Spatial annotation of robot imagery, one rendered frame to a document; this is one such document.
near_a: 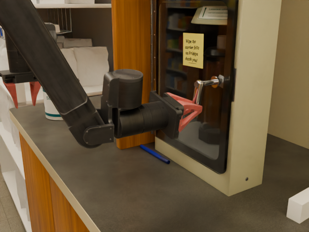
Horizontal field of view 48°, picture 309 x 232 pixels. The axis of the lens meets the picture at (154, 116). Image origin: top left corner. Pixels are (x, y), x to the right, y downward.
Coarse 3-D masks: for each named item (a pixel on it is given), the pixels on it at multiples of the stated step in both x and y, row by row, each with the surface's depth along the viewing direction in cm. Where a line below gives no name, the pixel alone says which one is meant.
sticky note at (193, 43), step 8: (184, 40) 81; (192, 40) 79; (200, 40) 76; (184, 48) 82; (192, 48) 79; (200, 48) 77; (184, 56) 82; (192, 56) 80; (200, 56) 77; (184, 64) 83; (192, 64) 80; (200, 64) 78
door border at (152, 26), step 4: (152, 0) 90; (152, 4) 91; (152, 8) 91; (152, 12) 91; (152, 24) 92; (152, 28) 93; (236, 28) 68; (152, 32) 93; (152, 44) 94; (152, 48) 94; (152, 52) 95; (152, 64) 96; (152, 68) 96; (152, 72) 96; (152, 84) 97; (232, 84) 71; (152, 88) 98; (228, 144) 75
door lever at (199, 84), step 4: (212, 76) 75; (216, 76) 74; (200, 80) 72; (208, 80) 73; (212, 80) 74; (216, 80) 74; (196, 84) 72; (200, 84) 71; (204, 84) 72; (208, 84) 73; (212, 84) 74; (216, 84) 74; (196, 88) 72; (200, 88) 72; (196, 92) 73; (200, 92) 72; (196, 96) 73; (200, 96) 73; (196, 100) 73; (200, 100) 74; (192, 112) 75; (196, 116) 75
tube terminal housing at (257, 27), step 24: (240, 0) 66; (264, 0) 69; (240, 24) 67; (264, 24) 70; (240, 48) 69; (264, 48) 72; (240, 72) 70; (264, 72) 74; (240, 96) 72; (264, 96) 76; (240, 120) 74; (264, 120) 79; (240, 144) 76; (264, 144) 81; (192, 168) 89; (240, 168) 79
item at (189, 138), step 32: (160, 0) 87; (192, 0) 77; (224, 0) 68; (160, 32) 90; (192, 32) 78; (224, 32) 70; (160, 64) 92; (224, 64) 71; (160, 96) 95; (192, 96) 82; (224, 96) 73; (192, 128) 84; (224, 128) 74; (224, 160) 76
